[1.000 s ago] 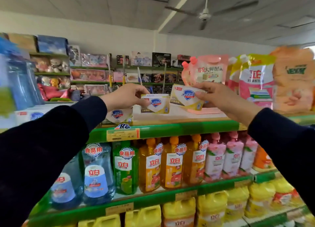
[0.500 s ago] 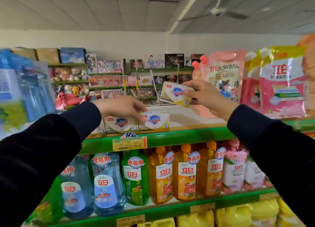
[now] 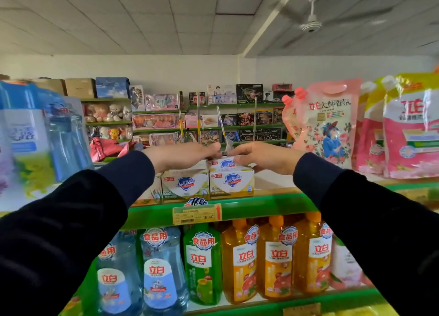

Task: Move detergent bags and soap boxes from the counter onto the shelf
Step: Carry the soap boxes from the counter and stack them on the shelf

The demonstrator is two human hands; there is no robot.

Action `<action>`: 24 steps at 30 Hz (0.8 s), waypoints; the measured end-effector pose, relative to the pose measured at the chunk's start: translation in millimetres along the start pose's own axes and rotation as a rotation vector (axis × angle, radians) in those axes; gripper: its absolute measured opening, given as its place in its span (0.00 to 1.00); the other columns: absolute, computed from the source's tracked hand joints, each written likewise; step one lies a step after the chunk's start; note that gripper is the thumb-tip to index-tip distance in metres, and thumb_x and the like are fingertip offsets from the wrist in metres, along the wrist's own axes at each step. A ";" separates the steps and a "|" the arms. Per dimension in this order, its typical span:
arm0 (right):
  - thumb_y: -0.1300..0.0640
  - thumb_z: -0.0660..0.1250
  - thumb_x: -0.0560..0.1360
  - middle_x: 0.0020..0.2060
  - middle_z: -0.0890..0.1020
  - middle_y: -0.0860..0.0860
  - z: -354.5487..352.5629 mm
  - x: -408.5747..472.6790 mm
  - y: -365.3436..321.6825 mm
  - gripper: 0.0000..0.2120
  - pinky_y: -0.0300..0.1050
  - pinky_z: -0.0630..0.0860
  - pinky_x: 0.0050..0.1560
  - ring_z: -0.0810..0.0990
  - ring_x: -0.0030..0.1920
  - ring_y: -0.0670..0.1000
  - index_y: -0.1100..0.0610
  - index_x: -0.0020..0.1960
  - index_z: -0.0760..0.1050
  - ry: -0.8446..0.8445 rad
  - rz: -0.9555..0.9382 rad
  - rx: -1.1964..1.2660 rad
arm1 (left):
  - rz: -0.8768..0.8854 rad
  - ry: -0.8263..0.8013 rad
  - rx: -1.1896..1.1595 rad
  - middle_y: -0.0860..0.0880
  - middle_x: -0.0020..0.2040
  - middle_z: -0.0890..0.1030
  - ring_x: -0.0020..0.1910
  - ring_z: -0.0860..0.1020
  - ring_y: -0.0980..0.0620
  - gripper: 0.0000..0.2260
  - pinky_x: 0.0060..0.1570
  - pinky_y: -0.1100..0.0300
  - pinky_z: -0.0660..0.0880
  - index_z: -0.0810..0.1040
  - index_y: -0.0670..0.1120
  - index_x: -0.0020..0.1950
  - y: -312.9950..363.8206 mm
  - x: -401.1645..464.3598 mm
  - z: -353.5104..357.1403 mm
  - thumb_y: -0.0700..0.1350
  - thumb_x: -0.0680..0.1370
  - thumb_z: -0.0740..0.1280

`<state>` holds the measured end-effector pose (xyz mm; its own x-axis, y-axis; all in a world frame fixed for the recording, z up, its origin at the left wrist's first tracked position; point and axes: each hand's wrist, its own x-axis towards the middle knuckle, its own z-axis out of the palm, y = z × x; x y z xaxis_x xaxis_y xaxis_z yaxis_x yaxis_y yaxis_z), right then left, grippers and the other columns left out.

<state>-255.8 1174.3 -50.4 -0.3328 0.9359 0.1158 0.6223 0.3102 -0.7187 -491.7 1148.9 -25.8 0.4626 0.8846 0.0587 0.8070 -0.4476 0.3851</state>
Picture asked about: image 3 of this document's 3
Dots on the yellow price label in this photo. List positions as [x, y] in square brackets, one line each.
[197, 214]

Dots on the person's left hand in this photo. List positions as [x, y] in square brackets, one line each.
[171, 156]

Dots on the white ceiling fan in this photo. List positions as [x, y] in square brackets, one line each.
[311, 25]

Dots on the blue round price tag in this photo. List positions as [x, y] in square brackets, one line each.
[195, 202]

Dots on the pink floral detergent pouch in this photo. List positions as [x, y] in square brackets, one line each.
[329, 127]

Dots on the clear blue dish soap bottle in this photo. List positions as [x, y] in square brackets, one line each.
[163, 274]
[118, 278]

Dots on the person's left fingers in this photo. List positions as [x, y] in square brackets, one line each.
[207, 150]

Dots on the white soap box blue shield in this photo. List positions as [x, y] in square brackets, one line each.
[185, 185]
[152, 190]
[231, 184]

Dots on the fly swatter stick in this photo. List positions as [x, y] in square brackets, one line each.
[180, 120]
[223, 130]
[198, 118]

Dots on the row of toy boxes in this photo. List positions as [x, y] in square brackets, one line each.
[223, 120]

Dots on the small pink detergent pouch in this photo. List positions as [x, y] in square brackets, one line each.
[289, 117]

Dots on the large pink yellow detergent pouch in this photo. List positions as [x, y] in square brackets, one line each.
[411, 130]

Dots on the person's right forearm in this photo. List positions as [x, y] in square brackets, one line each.
[370, 230]

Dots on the small white soap box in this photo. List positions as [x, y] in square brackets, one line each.
[224, 163]

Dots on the yellow plush toy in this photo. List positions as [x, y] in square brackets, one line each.
[114, 133]

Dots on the person's right fingers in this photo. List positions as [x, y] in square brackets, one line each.
[241, 153]

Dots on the person's left forearm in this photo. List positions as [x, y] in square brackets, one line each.
[68, 230]

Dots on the green background toy shelf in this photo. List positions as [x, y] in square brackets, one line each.
[109, 123]

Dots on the green store shelf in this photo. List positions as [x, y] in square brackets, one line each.
[267, 206]

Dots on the orange dish soap bottle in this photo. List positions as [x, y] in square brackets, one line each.
[240, 264]
[277, 261]
[313, 257]

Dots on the brown cardboard box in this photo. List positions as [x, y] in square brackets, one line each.
[80, 88]
[51, 85]

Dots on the green dish soap bottle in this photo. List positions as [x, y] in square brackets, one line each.
[203, 267]

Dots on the blue gift box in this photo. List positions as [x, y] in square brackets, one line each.
[112, 87]

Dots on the pink bag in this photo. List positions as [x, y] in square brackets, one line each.
[104, 147]

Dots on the beige plush toy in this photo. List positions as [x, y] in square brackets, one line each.
[99, 113]

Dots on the slim blue detergent bottle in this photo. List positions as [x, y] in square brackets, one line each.
[67, 137]

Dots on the large blue detergent bottle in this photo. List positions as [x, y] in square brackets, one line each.
[24, 144]

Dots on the person's right hand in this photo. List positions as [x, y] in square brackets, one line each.
[271, 158]

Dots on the white plush toy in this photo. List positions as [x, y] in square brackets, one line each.
[116, 112]

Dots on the pink white detergent bottle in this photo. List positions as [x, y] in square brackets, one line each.
[344, 267]

